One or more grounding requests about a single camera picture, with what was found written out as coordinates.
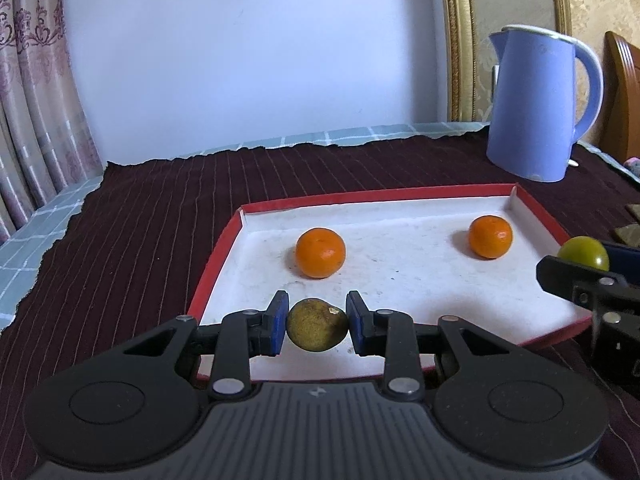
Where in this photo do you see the green round fruit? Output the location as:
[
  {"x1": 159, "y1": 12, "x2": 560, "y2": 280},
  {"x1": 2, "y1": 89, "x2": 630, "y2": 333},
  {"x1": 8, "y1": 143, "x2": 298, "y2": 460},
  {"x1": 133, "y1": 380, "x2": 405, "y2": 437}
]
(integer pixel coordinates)
[{"x1": 556, "y1": 236, "x2": 610, "y2": 272}]

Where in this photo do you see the yellow-brown round fruit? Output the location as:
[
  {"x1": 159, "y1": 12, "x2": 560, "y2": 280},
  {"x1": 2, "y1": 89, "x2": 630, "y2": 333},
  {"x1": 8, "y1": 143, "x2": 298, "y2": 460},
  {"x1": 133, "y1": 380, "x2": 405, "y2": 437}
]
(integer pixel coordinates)
[{"x1": 286, "y1": 298, "x2": 349, "y2": 352}]

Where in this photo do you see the left orange tangerine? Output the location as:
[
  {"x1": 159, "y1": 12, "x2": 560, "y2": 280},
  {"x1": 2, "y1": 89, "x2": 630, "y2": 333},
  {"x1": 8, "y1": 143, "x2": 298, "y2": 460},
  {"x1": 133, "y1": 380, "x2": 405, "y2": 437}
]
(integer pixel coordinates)
[{"x1": 294, "y1": 228, "x2": 346, "y2": 278}]

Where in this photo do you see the orange tangerine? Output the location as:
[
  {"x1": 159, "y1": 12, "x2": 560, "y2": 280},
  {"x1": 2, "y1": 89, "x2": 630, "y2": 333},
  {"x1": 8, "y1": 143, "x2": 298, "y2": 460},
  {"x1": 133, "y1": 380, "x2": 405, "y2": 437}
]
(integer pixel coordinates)
[
  {"x1": 294, "y1": 228, "x2": 346, "y2": 278},
  {"x1": 468, "y1": 216, "x2": 513, "y2": 259}
]

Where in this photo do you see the red shallow box tray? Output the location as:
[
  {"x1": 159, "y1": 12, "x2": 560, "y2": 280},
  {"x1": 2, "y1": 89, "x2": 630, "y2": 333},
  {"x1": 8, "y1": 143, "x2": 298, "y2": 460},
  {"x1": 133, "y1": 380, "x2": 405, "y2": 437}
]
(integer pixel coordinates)
[{"x1": 186, "y1": 182, "x2": 594, "y2": 384}]

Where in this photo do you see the right orange tangerine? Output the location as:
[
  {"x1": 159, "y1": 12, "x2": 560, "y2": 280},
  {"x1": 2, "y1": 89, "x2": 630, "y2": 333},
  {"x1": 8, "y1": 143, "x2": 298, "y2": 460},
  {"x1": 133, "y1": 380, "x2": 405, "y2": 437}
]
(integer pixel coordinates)
[{"x1": 468, "y1": 216, "x2": 513, "y2": 259}]

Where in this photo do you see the brown wooden chair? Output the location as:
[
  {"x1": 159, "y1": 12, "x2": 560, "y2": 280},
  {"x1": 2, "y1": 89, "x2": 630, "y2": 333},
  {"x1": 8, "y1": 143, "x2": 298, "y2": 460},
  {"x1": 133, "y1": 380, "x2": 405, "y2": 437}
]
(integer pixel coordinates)
[{"x1": 600, "y1": 30, "x2": 639, "y2": 162}]

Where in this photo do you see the dark maroon striped cloth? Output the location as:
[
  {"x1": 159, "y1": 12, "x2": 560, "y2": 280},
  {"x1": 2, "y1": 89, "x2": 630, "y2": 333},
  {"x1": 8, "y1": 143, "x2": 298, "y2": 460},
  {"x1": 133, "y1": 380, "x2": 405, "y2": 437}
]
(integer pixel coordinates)
[{"x1": 0, "y1": 127, "x2": 640, "y2": 480}]

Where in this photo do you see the blue electric kettle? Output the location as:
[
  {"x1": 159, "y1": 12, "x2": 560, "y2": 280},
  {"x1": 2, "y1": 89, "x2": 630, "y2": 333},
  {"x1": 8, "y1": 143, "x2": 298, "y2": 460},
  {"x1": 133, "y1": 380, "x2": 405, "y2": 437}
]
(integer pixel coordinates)
[{"x1": 486, "y1": 24, "x2": 604, "y2": 183}]

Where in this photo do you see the pink patterned curtain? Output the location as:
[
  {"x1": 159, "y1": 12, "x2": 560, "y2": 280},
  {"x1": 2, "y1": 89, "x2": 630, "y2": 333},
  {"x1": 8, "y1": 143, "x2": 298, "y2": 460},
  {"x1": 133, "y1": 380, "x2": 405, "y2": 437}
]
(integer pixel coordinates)
[{"x1": 0, "y1": 0, "x2": 103, "y2": 240}]

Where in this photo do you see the gold mirror frame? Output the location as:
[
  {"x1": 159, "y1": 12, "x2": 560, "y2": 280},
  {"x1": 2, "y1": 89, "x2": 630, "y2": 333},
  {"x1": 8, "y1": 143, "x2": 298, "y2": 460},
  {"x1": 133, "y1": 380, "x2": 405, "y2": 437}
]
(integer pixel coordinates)
[{"x1": 442, "y1": 0, "x2": 573, "y2": 122}]

